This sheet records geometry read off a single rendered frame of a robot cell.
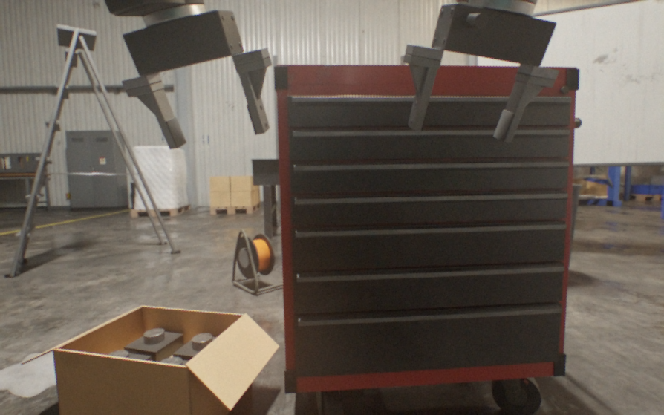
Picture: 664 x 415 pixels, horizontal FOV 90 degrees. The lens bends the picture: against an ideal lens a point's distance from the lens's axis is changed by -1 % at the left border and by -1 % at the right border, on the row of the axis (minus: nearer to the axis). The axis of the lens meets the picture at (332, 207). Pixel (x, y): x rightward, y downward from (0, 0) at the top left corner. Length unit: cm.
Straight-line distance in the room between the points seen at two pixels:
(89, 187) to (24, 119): 252
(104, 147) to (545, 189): 919
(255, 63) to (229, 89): 880
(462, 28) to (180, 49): 34
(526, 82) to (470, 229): 42
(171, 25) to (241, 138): 853
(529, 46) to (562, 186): 54
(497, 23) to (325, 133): 42
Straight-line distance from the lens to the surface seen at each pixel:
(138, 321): 142
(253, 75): 47
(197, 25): 47
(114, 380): 112
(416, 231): 81
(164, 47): 49
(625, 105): 341
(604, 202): 891
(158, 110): 53
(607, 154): 334
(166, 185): 719
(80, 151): 982
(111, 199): 947
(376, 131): 78
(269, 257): 214
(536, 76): 53
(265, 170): 379
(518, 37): 50
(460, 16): 46
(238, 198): 683
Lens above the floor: 69
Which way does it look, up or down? 5 degrees down
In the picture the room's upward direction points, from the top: 1 degrees counter-clockwise
